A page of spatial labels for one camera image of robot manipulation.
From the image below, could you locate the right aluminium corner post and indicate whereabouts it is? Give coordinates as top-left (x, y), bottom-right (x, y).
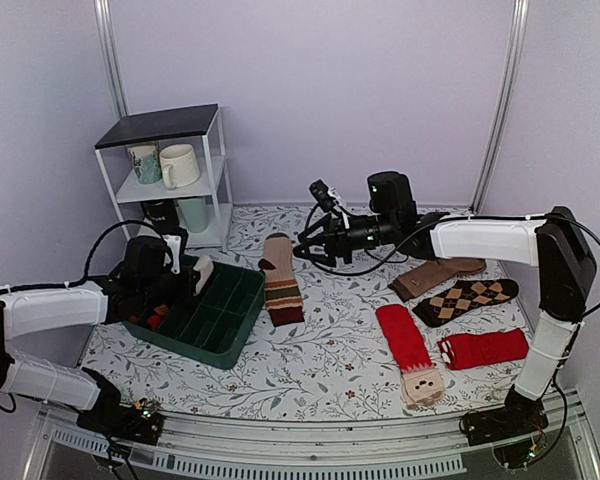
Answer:
top-left (470, 0), bottom-right (529, 213)

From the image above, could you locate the tan brown cuff sock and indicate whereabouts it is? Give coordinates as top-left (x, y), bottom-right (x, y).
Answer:
top-left (388, 258), bottom-right (486, 302)

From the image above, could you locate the cream brown block sock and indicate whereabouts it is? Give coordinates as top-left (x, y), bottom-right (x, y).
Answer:
top-left (192, 255), bottom-right (214, 296)

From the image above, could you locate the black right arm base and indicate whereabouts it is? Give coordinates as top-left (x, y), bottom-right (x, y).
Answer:
top-left (459, 401), bottom-right (549, 446)

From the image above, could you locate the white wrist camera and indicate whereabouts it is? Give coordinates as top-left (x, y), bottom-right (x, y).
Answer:
top-left (161, 228), bottom-right (188, 275)
top-left (309, 180), bottom-right (352, 230)

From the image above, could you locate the striped beige brown sock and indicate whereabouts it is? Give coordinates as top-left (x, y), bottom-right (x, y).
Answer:
top-left (258, 233), bottom-right (304, 327)

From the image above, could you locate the floral patterned table mat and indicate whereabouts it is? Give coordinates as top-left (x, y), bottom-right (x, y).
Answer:
top-left (81, 206), bottom-right (531, 422)

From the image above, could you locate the orange black rolled sock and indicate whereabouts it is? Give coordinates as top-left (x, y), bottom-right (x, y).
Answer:
top-left (146, 304), bottom-right (169, 331)

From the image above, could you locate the aluminium corner post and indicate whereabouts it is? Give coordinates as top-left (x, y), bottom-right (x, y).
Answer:
top-left (93, 0), bottom-right (128, 118)
top-left (470, 0), bottom-right (529, 213)

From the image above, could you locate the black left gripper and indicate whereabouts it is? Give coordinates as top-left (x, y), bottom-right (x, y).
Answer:
top-left (140, 264), bottom-right (199, 308)

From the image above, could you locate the red folded sock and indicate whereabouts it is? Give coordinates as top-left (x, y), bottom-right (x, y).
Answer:
top-left (437, 329), bottom-right (529, 370)

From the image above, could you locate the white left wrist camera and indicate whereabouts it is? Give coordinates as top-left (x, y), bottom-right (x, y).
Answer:
top-left (161, 228), bottom-right (188, 275)

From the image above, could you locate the white shelf black top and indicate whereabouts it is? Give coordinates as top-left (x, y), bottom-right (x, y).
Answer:
top-left (94, 104), bottom-right (233, 251)

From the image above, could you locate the left aluminium corner post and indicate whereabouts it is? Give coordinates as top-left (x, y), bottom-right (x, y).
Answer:
top-left (93, 0), bottom-right (128, 118)

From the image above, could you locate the teal patterned mug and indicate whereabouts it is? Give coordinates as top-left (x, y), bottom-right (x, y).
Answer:
top-left (126, 143), bottom-right (162, 185)

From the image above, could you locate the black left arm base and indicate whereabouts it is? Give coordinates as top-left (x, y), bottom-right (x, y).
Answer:
top-left (76, 402), bottom-right (164, 446)

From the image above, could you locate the cream white mug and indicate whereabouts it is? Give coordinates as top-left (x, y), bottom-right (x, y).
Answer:
top-left (159, 144), bottom-right (200, 190)

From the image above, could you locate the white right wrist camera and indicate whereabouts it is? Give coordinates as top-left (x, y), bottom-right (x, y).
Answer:
top-left (309, 180), bottom-right (352, 230)

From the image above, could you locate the pale green mug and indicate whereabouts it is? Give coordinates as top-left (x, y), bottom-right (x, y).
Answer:
top-left (177, 197), bottom-right (209, 233)

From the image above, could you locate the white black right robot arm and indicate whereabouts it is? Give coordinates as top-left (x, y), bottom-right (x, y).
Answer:
top-left (293, 171), bottom-right (597, 436)

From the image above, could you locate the green divided organizer tray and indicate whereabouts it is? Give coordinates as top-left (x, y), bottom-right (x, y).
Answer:
top-left (124, 262), bottom-right (265, 370)

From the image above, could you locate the red beige face sock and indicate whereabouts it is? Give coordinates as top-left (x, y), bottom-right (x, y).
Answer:
top-left (376, 304), bottom-right (445, 409)

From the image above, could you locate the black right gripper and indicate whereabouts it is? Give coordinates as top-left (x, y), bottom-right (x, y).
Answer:
top-left (293, 211), bottom-right (398, 268)

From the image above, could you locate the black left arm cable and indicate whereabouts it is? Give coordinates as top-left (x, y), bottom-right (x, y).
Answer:
top-left (0, 219), bottom-right (171, 294)

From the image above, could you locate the black mug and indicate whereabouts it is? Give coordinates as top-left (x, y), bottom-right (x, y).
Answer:
top-left (141, 199), bottom-right (180, 233)

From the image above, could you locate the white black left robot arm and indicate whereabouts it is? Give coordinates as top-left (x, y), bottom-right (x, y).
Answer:
top-left (0, 235), bottom-right (214, 434)

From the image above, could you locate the aluminium front rail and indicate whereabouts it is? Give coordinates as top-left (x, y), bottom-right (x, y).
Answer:
top-left (23, 391), bottom-right (600, 479)

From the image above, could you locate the brown argyle sock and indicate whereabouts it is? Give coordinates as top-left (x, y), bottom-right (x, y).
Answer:
top-left (412, 278), bottom-right (519, 328)

